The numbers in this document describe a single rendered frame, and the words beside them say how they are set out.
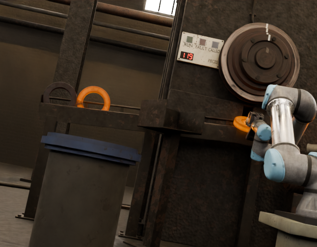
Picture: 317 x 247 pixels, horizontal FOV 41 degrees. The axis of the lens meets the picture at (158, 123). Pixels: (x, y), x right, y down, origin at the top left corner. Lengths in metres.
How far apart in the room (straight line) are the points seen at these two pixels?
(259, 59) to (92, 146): 1.46
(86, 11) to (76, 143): 4.09
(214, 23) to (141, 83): 6.00
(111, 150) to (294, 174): 0.69
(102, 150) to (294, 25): 1.91
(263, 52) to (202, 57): 0.38
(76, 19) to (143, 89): 3.69
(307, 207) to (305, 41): 1.48
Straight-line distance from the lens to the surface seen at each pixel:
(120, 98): 8.58
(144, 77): 8.67
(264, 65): 2.48
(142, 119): 2.14
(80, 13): 5.25
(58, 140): 1.26
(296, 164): 1.60
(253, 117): 2.38
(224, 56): 2.53
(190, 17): 2.72
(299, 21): 2.90
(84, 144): 1.23
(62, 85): 2.46
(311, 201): 1.63
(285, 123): 1.78
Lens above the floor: 0.37
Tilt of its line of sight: 7 degrees up
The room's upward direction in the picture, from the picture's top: 11 degrees clockwise
